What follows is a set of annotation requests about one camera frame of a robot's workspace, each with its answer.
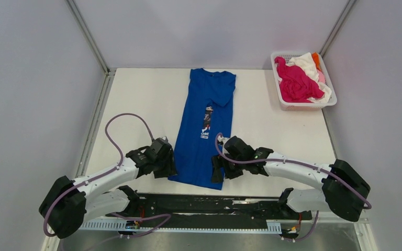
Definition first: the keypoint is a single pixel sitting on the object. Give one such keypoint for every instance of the white plastic laundry basket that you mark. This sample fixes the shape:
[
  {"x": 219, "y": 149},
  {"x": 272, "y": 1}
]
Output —
[{"x": 291, "y": 106}]

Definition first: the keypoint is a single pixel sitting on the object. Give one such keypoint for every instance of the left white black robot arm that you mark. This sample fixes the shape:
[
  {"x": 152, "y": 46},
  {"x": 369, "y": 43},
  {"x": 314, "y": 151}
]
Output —
[{"x": 73, "y": 202}]

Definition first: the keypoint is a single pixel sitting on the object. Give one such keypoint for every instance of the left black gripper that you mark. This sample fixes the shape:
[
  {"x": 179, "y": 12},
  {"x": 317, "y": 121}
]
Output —
[{"x": 170, "y": 169}]

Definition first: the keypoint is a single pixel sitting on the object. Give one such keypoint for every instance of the magenta t-shirt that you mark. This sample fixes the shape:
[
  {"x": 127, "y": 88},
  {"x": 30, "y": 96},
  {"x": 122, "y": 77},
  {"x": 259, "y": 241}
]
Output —
[{"x": 295, "y": 85}]

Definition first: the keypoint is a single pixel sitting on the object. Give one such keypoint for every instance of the white slotted cable duct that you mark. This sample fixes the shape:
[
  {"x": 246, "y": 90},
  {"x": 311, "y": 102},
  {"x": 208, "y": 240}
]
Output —
[{"x": 112, "y": 224}]

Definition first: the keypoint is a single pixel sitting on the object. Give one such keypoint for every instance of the white t-shirt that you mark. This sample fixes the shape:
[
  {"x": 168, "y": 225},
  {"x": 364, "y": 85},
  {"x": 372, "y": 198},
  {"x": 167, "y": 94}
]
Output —
[{"x": 305, "y": 62}]

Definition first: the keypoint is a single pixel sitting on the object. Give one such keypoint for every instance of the orange t-shirt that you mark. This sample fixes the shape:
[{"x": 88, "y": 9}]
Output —
[{"x": 316, "y": 59}]

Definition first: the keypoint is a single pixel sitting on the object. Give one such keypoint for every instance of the pink t-shirt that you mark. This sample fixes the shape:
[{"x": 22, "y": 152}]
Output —
[{"x": 322, "y": 78}]

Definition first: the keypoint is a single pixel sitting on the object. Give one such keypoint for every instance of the aluminium frame rail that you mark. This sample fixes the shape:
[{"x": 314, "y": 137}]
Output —
[{"x": 290, "y": 231}]

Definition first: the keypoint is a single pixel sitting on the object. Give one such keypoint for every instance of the blue graphic t-shirt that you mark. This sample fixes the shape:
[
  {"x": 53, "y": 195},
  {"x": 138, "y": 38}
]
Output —
[{"x": 208, "y": 111}]

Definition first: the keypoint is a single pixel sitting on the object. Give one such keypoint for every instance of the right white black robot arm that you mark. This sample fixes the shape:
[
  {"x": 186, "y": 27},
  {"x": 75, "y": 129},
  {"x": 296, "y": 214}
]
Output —
[{"x": 334, "y": 187}]

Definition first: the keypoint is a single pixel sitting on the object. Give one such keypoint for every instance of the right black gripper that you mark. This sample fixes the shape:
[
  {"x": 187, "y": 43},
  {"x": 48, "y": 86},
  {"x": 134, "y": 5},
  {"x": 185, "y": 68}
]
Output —
[{"x": 218, "y": 162}]

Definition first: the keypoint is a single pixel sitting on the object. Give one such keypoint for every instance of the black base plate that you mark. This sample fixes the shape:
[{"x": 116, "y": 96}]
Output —
[{"x": 213, "y": 211}]

